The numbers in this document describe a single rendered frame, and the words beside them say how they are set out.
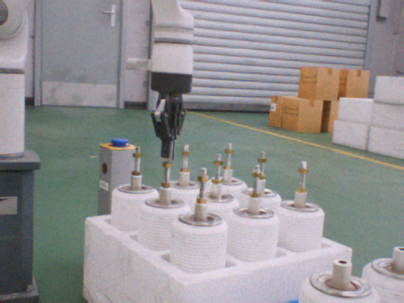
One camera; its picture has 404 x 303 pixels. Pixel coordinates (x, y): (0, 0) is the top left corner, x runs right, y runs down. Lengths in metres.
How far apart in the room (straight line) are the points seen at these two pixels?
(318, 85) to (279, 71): 2.13
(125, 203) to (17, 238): 0.24
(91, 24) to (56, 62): 0.59
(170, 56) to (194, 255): 0.34
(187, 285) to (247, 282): 0.12
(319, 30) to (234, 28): 1.26
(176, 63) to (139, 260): 0.35
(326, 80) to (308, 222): 4.01
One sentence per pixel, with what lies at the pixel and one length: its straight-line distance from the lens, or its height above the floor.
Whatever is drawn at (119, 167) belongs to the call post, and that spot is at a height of 0.27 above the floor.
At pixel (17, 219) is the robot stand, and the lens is 1.14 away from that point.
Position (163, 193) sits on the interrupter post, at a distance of 0.98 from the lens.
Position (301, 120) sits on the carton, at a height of 0.11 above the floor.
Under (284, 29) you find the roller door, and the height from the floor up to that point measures 1.09.
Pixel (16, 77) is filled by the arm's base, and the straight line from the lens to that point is 1.12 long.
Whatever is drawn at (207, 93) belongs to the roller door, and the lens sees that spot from 6.56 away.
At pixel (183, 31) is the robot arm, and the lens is 0.93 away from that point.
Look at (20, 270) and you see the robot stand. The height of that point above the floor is 0.07.
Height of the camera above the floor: 0.50
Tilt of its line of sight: 9 degrees down
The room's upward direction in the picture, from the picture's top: 4 degrees clockwise
